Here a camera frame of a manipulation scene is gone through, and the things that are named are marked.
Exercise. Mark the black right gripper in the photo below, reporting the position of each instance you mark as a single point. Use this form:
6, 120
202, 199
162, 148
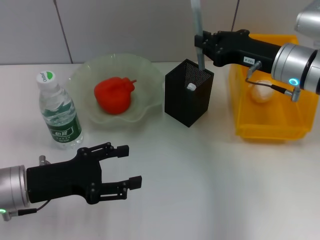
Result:
237, 50

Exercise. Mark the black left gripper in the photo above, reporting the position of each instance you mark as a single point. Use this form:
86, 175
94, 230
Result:
65, 180

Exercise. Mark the silver grey pen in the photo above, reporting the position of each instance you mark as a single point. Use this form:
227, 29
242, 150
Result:
197, 20

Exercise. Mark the green utility knife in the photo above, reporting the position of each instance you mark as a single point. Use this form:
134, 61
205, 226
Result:
191, 87

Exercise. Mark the white paper ball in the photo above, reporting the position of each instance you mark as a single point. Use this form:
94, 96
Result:
261, 95

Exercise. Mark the red-orange fruit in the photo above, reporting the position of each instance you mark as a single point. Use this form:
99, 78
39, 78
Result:
113, 96

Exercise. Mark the clear water bottle green label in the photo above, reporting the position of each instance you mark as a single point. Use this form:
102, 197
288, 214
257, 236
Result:
60, 115

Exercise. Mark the black mesh pen holder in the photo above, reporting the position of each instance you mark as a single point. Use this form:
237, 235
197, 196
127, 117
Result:
187, 110

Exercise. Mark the wavy translucent glass fruit plate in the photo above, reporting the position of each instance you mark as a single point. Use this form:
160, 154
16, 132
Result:
82, 75

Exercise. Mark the yellow plastic bin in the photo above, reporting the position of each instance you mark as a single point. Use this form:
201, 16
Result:
262, 117

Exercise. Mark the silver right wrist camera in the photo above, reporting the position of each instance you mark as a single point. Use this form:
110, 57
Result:
307, 22

